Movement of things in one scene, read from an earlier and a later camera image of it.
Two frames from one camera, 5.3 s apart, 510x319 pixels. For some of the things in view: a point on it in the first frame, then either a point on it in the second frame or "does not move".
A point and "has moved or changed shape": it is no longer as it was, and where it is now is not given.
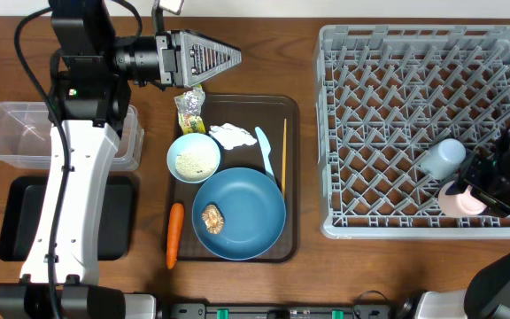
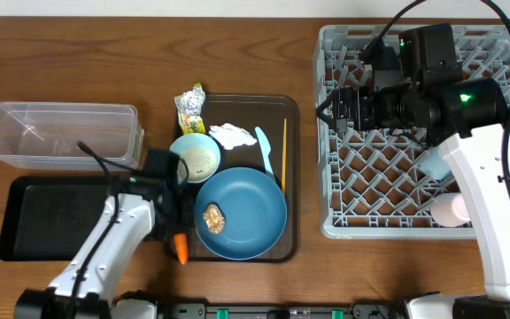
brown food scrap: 213,220 does not move
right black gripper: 499,206 -> 361,97
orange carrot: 174,233 has moved or changed shape
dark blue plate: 253,209 does not move
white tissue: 230,136 does not move
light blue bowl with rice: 193,158 does not move
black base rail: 282,311 does not move
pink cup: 459,204 has moved or changed shape
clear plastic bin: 19,135 does not move
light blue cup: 444,159 does not move
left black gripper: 187,63 -> 189,204
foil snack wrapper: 189,107 does not move
